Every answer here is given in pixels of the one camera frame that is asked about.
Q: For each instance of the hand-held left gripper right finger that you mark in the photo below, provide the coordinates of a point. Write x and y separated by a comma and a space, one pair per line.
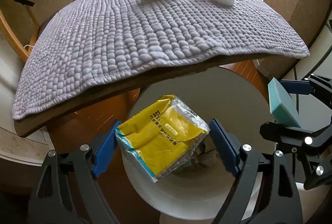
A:
223, 146

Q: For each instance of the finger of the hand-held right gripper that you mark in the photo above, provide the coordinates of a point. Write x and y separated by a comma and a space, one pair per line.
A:
285, 133
293, 86

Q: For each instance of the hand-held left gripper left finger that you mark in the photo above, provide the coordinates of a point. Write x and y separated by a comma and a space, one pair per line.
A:
103, 154

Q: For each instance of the teal box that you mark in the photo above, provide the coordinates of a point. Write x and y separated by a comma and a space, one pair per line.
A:
281, 104

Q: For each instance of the yellow plastic packet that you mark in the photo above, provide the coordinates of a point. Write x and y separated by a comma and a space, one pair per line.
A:
160, 141

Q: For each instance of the white round bin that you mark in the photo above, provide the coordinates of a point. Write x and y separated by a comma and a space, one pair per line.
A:
181, 195

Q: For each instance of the lavender knitted mat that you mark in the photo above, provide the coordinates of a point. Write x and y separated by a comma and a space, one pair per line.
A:
129, 32

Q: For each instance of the wooden bed frame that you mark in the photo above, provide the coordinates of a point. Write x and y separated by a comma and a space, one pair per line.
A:
15, 39

